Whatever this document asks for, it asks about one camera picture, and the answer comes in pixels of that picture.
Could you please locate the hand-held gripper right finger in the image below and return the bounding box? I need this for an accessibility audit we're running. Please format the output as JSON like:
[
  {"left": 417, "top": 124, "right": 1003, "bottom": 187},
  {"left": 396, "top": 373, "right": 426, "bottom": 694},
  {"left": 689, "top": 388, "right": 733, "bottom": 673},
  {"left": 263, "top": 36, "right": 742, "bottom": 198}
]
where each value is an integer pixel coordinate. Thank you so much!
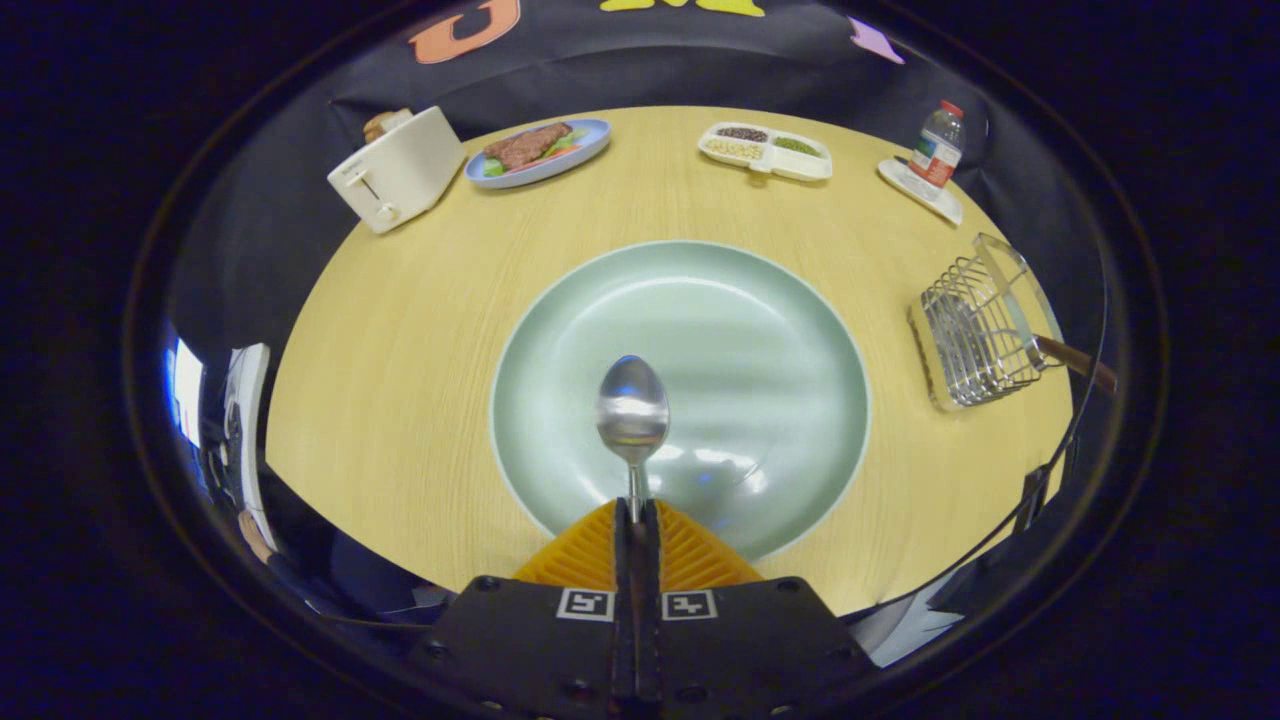
[{"left": 640, "top": 498, "right": 876, "bottom": 716}]

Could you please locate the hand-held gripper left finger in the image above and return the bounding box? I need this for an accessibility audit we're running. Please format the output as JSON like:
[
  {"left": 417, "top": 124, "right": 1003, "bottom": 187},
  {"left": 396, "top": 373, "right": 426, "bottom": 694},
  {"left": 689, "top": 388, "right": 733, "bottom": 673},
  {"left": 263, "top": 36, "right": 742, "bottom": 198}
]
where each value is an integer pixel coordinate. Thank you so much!
[{"left": 405, "top": 498, "right": 641, "bottom": 716}]

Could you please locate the metal spoon with wooden handle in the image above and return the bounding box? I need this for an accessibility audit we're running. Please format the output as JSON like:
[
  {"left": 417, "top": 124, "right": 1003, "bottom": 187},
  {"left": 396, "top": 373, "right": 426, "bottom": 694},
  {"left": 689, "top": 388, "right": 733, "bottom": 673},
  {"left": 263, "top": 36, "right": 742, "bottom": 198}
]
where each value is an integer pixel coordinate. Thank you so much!
[{"left": 596, "top": 355, "right": 671, "bottom": 526}]

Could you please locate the metal fork with wooden handle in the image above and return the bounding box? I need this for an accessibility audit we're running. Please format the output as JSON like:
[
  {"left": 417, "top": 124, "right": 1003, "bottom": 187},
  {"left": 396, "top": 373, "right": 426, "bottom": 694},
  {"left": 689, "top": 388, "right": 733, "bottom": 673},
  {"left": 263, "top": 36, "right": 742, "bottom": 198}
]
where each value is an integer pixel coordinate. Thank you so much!
[{"left": 1030, "top": 335, "right": 1119, "bottom": 396}]

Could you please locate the pale green plate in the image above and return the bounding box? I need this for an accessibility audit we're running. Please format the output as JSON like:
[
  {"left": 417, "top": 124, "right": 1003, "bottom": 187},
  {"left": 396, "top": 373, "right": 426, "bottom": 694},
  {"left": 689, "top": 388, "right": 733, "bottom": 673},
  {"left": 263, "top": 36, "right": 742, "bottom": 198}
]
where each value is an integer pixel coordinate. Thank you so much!
[{"left": 489, "top": 240, "right": 872, "bottom": 563}]

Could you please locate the black chair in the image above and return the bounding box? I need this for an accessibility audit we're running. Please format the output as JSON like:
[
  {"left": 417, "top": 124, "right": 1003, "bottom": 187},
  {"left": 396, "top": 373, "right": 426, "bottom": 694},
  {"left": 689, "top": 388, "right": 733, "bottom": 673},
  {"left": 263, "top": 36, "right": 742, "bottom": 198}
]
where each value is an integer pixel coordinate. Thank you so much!
[{"left": 1012, "top": 462, "right": 1049, "bottom": 533}]

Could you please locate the white side desk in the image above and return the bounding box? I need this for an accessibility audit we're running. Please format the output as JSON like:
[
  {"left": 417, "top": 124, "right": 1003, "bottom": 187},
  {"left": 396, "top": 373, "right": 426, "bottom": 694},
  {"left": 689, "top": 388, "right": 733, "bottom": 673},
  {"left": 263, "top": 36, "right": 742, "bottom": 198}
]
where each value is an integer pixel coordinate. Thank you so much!
[{"left": 222, "top": 343, "right": 273, "bottom": 521}]

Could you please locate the blue plate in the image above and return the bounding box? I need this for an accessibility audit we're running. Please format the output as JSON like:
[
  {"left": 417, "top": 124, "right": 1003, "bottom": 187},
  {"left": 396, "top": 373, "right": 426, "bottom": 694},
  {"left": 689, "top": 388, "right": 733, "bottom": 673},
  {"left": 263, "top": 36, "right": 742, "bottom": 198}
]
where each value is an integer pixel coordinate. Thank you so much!
[{"left": 464, "top": 118, "right": 613, "bottom": 190}]

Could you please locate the white divided tray with beans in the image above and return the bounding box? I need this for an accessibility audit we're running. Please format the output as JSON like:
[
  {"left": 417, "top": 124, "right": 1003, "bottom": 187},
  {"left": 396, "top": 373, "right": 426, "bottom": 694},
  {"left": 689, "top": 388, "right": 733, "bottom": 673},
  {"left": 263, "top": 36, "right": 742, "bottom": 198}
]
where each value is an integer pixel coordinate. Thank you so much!
[{"left": 697, "top": 121, "right": 834, "bottom": 183}]

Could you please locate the brown steak with vegetables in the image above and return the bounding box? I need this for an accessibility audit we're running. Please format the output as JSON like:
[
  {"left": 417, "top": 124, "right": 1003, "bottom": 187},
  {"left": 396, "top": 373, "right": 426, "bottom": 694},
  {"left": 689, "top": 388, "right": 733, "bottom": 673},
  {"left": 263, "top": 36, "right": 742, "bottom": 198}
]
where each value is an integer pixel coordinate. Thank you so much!
[{"left": 483, "top": 122, "right": 574, "bottom": 171}]

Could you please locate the white square coaster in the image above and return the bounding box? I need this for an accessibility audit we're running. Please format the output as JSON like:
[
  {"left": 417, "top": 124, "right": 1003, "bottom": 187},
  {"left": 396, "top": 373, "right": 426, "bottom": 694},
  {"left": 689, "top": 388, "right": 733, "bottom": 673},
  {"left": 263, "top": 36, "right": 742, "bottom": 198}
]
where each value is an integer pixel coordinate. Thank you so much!
[{"left": 877, "top": 155, "right": 964, "bottom": 227}]

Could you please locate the white toaster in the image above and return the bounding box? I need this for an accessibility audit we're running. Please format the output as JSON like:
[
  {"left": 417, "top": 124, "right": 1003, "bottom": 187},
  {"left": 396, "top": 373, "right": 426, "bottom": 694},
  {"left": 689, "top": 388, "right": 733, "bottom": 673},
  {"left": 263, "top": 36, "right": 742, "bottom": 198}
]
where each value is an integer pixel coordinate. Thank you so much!
[{"left": 327, "top": 105, "right": 468, "bottom": 235}]

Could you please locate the computer monitor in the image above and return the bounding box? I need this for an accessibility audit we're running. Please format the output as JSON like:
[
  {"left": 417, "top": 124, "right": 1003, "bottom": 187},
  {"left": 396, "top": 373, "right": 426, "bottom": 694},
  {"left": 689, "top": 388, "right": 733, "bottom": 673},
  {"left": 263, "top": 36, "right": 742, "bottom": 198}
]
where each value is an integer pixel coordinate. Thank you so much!
[{"left": 165, "top": 335, "right": 206, "bottom": 451}]

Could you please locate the clear bottle with red cap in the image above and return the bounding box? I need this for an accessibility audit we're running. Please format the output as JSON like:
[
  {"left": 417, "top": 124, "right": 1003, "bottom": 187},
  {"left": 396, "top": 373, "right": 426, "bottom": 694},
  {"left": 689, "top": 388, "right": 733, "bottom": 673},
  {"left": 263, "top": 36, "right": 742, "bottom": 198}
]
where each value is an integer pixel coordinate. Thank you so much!
[{"left": 907, "top": 99, "right": 966, "bottom": 189}]

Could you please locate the metal wire basket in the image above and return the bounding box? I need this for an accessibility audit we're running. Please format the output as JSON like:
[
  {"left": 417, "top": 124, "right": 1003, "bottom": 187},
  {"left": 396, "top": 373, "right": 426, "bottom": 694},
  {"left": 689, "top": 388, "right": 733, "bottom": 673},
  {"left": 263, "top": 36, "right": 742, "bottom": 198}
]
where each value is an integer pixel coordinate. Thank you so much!
[{"left": 907, "top": 232, "right": 1066, "bottom": 414}]

